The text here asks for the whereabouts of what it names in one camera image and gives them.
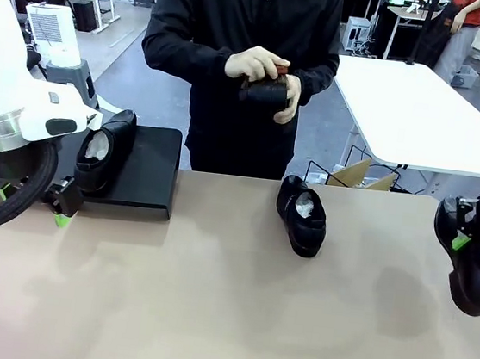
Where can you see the red-brown shoe brush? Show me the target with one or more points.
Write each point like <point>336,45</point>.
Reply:
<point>283,71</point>

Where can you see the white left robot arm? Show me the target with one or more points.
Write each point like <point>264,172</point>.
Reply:
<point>0,74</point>

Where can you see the person's right forearm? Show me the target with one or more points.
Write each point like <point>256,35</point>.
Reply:
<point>184,58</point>

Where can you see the person's left forearm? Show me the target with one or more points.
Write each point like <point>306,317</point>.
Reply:
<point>318,84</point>

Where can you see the black shoe stand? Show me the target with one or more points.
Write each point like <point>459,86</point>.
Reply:
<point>154,170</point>

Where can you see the black stand pole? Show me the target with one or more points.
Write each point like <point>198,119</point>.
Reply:
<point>419,35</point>

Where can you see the person's left hand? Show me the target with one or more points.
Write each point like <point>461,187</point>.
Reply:
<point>293,99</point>

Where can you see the person's right hand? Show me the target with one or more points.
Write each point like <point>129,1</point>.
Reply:
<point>249,63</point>

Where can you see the white paper shoe stuffing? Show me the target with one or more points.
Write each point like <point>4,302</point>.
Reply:
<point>306,204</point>
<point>96,146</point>

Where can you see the brown cardboard box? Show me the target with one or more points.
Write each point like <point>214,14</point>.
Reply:
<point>353,171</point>

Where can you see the large white table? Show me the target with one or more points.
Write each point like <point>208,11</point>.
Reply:
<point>404,111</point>

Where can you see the white air purifier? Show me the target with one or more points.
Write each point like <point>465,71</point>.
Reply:
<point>53,32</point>

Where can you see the grey plastic bin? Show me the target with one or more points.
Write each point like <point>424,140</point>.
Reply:
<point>466,77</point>

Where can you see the black computer tower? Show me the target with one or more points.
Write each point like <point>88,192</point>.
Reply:
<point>85,14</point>

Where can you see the mannequin red top grey trousers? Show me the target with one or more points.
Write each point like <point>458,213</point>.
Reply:
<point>458,48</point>

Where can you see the white computer case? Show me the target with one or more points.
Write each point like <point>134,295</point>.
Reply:
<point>358,35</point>

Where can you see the person in black jacket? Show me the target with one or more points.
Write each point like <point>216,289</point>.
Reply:
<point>241,15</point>

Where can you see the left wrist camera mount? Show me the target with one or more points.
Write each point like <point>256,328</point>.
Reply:
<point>93,119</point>

